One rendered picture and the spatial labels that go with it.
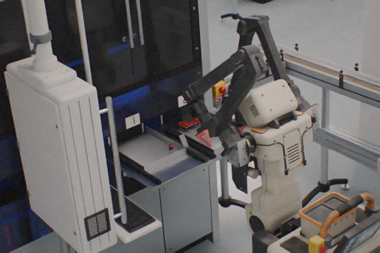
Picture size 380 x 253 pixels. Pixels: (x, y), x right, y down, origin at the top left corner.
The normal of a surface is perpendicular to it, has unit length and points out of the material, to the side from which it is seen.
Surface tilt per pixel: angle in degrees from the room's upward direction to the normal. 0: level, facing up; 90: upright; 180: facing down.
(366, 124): 90
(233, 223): 0
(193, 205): 90
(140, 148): 0
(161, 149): 0
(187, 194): 90
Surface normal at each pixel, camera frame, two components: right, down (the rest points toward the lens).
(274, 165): -0.77, 0.33
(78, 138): 0.61, 0.33
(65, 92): -0.07, -0.89
